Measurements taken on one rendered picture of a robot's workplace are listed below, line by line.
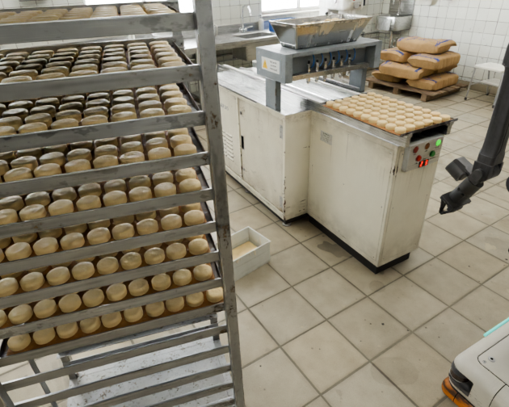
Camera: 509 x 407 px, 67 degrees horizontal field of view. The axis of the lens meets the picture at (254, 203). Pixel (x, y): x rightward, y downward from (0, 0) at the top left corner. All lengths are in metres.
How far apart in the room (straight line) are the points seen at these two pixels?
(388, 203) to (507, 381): 0.91
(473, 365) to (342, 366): 0.55
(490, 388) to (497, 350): 0.18
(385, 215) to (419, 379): 0.79
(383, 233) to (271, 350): 0.86
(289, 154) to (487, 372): 1.51
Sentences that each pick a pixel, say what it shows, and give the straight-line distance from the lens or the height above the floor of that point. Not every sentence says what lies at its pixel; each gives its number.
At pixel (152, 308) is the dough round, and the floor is 0.79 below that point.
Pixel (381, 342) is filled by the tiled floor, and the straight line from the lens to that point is 2.08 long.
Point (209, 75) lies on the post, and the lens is 0.76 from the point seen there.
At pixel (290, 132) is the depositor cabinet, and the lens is 2.39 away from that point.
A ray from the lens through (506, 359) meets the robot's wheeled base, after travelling 1.84.
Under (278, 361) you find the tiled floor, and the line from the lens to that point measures 1.95.
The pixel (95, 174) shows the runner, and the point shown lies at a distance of 0.84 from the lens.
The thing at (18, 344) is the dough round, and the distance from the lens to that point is 1.18.
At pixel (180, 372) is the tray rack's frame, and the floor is 0.15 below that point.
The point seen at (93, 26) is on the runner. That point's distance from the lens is 0.76.
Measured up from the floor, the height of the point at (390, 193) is 0.58.
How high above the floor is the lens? 1.57
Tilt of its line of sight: 31 degrees down
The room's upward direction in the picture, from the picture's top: 2 degrees counter-clockwise
